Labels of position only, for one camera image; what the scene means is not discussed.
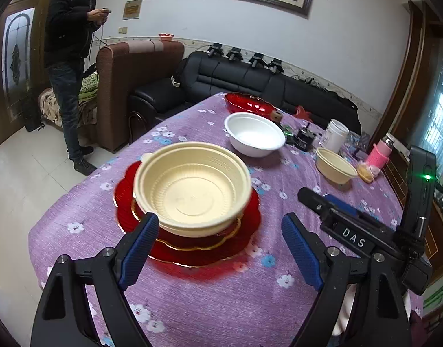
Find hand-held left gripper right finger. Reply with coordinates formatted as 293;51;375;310
281;213;412;347

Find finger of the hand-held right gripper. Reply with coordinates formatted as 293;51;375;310
324;194;400;238
297;187;403;261

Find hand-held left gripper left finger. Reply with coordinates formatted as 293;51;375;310
30;213;160;347

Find red scalloped gold-rimmed plate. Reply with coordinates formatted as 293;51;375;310
130;195;242;253

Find large red ribbed plate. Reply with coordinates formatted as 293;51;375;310
114;159;262;269

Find large cream plastic bowl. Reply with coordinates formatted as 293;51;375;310
133;144;253;238

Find white foam bowl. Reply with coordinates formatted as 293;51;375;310
224;112;286;158

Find bag of yellow snacks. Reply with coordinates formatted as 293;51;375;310
356;164;377;184

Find small cream plastic bowl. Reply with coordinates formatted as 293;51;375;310
315;147;359;185

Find bottle with pink knitted sleeve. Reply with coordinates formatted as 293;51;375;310
365;134;394;167

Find white plastic jar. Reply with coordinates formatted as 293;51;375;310
322;119;350;153

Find black round device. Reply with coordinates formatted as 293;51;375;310
295;125;317;151

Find window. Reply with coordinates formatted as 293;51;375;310
420;80;443;176

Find brown armchair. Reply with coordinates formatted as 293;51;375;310
96;40;186;153

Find black bag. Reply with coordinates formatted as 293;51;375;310
23;93;45;133

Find floral patterned blanket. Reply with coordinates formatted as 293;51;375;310
38;70;100;128

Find black leather sofa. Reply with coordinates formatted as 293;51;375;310
129;51;362;135

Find wooden glass panel door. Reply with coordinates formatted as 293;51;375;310
0;0;46;154

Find gold wall plaque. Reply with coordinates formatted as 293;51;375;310
122;0;142;21

